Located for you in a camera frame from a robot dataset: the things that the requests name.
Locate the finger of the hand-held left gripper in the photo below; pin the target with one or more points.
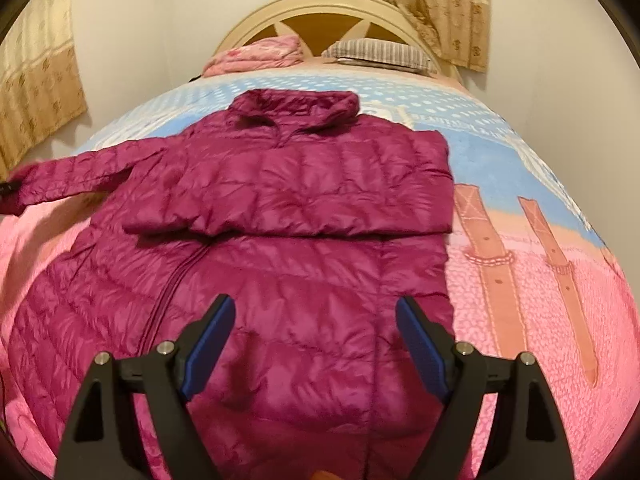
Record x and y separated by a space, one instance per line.
5 189

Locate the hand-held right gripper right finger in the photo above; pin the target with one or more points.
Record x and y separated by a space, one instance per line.
420 345

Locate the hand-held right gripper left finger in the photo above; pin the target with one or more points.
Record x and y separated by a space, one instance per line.
210 345

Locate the magenta puffer jacket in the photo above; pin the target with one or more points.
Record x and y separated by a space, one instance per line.
300 200

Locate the beige patterned side curtain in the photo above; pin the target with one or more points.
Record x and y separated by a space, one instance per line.
35 75

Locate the printed pink blue bed sheet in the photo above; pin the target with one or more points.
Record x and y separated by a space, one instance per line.
525 170

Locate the folded pink blanket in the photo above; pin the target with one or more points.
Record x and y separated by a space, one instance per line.
255 55

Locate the striped pillow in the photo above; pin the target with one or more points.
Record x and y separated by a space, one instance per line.
380 54

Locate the cream wooden headboard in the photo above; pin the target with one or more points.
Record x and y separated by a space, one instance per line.
260 20

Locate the beige patterned window curtain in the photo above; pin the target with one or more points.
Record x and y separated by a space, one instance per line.
425 0

